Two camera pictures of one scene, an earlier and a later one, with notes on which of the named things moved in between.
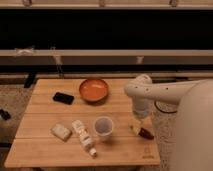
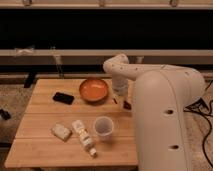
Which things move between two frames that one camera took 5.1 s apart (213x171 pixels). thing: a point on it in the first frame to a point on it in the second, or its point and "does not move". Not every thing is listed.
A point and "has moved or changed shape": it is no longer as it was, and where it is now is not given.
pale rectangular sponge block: [61, 132] does not move
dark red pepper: [145, 134] has moved or changed shape
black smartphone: [63, 98] does not move
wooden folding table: [85, 124] does not move
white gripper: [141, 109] to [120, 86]
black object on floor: [5, 114] does not move
